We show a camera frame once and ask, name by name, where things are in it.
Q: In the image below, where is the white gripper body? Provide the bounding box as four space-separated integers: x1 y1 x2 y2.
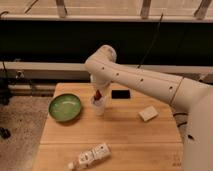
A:
90 75 110 96

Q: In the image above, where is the red pepper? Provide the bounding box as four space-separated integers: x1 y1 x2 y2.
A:
94 90 102 100

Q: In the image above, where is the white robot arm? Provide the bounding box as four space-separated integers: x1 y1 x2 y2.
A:
85 45 213 171

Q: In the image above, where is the white ceramic cup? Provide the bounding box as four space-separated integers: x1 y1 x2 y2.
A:
91 97 107 116

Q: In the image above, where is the black rectangular block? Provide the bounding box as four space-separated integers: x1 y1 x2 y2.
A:
111 90 130 99

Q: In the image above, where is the green bowl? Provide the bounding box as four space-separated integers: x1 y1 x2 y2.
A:
48 93 82 122

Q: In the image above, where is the white sponge block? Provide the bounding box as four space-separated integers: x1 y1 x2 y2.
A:
139 106 158 122

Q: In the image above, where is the black cable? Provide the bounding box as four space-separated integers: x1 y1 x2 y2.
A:
137 13 164 69

